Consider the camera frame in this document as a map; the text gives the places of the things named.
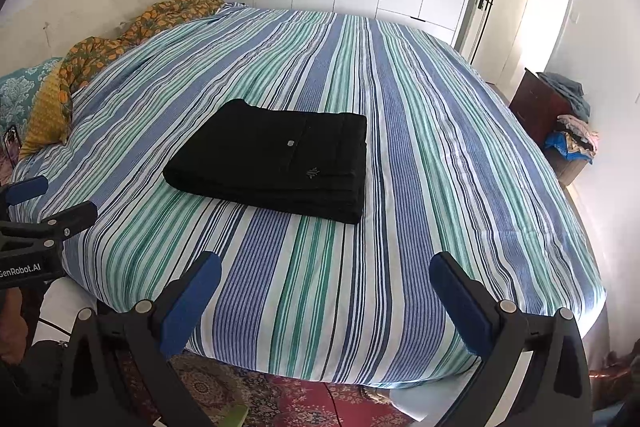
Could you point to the grey-blue cloth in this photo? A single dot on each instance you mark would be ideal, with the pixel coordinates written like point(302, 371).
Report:
point(567, 92)

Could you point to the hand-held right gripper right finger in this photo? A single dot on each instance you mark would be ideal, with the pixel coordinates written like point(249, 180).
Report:
point(460, 302)

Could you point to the dark phone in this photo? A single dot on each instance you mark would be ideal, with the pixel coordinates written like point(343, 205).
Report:
point(11, 144)

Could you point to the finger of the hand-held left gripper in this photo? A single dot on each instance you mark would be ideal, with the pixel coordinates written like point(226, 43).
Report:
point(27, 190)
point(75, 216)

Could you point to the teal patterned pillow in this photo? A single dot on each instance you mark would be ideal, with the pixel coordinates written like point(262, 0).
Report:
point(20, 92)

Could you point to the green object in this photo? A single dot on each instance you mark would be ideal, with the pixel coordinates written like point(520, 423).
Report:
point(235, 417)

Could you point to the black pants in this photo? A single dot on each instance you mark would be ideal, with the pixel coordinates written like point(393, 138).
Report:
point(260, 157)

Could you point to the dark brown cabinet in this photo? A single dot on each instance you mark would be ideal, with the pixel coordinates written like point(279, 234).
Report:
point(535, 102)

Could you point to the beige headboard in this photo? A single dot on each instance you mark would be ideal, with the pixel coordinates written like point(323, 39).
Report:
point(90, 2)

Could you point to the orange floral blanket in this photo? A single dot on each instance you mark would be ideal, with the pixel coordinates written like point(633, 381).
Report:
point(165, 14)

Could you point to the striped bed sheet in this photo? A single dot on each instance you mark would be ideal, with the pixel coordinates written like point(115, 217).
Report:
point(400, 157)

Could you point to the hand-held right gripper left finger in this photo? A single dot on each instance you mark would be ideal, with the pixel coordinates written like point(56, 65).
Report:
point(192, 302)

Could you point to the red patterned rug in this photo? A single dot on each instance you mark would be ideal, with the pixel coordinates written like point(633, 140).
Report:
point(300, 402)

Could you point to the pile of colourful clothes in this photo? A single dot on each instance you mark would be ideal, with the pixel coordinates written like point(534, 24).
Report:
point(575, 137)

